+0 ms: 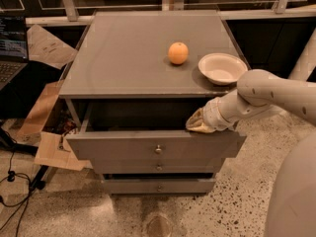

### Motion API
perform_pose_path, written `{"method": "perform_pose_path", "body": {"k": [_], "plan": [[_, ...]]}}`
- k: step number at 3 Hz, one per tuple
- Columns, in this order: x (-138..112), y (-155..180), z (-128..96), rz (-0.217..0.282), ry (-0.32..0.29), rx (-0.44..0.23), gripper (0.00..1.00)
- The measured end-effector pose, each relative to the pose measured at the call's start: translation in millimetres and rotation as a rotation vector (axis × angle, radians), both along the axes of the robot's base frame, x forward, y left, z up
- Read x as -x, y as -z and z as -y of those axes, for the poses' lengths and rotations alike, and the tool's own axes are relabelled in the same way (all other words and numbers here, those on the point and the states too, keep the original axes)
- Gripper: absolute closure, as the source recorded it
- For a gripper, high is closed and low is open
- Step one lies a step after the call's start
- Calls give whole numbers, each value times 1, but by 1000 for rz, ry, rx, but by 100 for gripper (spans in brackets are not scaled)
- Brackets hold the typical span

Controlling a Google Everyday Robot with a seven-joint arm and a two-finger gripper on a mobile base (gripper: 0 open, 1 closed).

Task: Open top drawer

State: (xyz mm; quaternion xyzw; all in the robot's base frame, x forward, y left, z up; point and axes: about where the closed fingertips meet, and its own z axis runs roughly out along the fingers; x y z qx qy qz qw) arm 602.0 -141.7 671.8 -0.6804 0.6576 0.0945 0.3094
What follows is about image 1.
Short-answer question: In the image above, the grey drawer cabinet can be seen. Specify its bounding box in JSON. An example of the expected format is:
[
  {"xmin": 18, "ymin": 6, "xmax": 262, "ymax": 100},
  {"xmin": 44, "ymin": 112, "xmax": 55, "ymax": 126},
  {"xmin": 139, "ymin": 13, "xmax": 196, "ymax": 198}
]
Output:
[{"xmin": 59, "ymin": 11, "xmax": 241, "ymax": 181}]

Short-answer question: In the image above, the black laptop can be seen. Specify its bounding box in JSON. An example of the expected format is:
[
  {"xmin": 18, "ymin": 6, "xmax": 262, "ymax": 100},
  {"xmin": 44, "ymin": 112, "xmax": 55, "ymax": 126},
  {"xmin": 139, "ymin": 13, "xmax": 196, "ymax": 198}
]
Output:
[{"xmin": 0, "ymin": 16, "xmax": 29, "ymax": 90}]

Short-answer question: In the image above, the brown cardboard box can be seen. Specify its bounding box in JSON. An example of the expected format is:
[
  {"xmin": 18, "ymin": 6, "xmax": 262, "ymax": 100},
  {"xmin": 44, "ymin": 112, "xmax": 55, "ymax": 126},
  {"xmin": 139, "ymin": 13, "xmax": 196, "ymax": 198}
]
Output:
[{"xmin": 18, "ymin": 81, "xmax": 92, "ymax": 171}]

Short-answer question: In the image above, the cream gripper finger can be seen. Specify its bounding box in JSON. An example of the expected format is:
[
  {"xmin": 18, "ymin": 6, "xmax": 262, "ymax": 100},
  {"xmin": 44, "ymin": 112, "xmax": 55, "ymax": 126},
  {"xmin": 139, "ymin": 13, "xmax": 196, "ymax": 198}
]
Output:
[
  {"xmin": 186, "ymin": 111, "xmax": 201, "ymax": 128},
  {"xmin": 186, "ymin": 126, "xmax": 211, "ymax": 133}
]

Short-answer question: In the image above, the orange fruit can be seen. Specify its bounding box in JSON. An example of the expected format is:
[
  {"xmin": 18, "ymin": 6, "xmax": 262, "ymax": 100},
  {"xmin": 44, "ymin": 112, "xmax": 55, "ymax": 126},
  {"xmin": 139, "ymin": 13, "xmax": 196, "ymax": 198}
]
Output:
[{"xmin": 168, "ymin": 42, "xmax": 189, "ymax": 65}]

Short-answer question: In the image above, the grey top drawer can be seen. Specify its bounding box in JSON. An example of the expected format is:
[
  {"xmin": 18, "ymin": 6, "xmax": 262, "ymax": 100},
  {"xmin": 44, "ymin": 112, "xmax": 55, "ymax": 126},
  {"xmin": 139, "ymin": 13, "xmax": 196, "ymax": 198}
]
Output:
[{"xmin": 66, "ymin": 99, "xmax": 246, "ymax": 160}]

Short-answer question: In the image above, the metal window rail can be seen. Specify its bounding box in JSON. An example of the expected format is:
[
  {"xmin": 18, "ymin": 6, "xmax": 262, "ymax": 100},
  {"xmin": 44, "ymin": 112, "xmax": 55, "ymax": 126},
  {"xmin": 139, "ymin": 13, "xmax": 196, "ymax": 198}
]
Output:
[{"xmin": 27, "ymin": 0, "xmax": 316, "ymax": 26}]

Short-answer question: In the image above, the white diagonal pole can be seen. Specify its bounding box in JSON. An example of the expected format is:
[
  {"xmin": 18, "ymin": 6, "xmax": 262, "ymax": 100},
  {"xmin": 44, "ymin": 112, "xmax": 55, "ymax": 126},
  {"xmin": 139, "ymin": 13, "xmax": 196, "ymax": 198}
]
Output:
[{"xmin": 288, "ymin": 29, "xmax": 316, "ymax": 81}]

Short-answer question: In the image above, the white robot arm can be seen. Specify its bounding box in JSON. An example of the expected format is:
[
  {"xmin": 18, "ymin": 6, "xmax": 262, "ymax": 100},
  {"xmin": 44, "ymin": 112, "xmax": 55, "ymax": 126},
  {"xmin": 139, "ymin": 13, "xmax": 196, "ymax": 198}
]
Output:
[{"xmin": 186, "ymin": 69, "xmax": 316, "ymax": 237}]

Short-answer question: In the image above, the black cable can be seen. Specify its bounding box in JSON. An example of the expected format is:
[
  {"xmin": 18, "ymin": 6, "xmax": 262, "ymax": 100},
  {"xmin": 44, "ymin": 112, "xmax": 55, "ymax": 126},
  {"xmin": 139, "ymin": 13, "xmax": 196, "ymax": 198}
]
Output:
[{"xmin": 0, "ymin": 128, "xmax": 47, "ymax": 237}]

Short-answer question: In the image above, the grey bottom drawer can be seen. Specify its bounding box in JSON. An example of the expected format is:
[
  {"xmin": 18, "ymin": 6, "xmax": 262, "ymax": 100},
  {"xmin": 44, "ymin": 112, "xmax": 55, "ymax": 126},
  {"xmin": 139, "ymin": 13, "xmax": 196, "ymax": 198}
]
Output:
[{"xmin": 104, "ymin": 179, "xmax": 215, "ymax": 195}]

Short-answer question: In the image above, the white bowl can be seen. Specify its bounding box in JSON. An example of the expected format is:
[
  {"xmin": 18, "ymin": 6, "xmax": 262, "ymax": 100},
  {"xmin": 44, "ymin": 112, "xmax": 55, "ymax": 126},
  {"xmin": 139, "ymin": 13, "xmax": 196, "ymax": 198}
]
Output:
[{"xmin": 198, "ymin": 53, "xmax": 248, "ymax": 85}]

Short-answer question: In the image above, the grey middle drawer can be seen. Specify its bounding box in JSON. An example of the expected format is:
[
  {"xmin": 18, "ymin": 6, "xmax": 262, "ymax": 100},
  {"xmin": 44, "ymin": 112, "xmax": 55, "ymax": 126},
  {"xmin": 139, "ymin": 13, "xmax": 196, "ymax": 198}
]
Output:
[{"xmin": 92, "ymin": 158, "xmax": 224, "ymax": 174}]

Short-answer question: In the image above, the brown paper sheet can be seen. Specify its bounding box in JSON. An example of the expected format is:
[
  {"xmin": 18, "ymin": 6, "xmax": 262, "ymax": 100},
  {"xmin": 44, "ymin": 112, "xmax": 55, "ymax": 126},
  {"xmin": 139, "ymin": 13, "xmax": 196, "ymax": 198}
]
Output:
[{"xmin": 27, "ymin": 25, "xmax": 77, "ymax": 69}]

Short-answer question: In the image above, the grey drawer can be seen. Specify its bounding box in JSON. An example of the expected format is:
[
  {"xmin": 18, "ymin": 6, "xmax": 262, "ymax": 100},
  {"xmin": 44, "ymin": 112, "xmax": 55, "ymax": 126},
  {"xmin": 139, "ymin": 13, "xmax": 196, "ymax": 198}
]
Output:
[
  {"xmin": 92, "ymin": 158, "xmax": 224, "ymax": 174},
  {"xmin": 104, "ymin": 179, "xmax": 215, "ymax": 195},
  {"xmin": 66, "ymin": 99, "xmax": 246, "ymax": 160}
]

